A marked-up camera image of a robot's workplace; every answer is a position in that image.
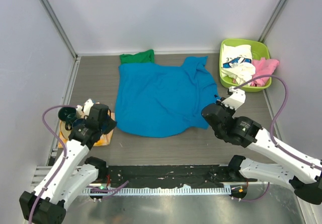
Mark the beige round plate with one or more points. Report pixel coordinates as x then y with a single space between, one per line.
64 130

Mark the pink t shirt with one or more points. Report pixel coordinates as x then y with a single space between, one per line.
263 67

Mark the aluminium frame rail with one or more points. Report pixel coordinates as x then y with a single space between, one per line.
40 173

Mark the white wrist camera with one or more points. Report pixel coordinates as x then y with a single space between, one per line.
235 99
84 110

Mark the dark teal mug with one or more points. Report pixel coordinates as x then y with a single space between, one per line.
77 122

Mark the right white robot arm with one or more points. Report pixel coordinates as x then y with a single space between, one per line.
291 169

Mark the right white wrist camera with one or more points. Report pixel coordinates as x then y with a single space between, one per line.
235 99

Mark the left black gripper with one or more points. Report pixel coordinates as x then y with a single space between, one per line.
110 122

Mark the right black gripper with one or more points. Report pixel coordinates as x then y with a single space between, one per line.
231 110

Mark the green folded t shirt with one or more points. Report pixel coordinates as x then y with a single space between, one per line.
141 57

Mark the slotted white cable duct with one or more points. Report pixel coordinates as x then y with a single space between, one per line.
185 190

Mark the blue t shirt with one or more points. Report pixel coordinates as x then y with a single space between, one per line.
162 101

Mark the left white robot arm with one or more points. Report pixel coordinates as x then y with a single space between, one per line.
50 200

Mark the yellow checkered cloth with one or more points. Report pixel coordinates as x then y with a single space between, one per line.
104 140

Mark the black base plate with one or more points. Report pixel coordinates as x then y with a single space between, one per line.
172 176

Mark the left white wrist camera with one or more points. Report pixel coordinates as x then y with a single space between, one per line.
84 110

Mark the dark teal cup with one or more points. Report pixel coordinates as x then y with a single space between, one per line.
67 114

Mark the white printed t shirt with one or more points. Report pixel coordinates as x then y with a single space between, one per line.
236 63

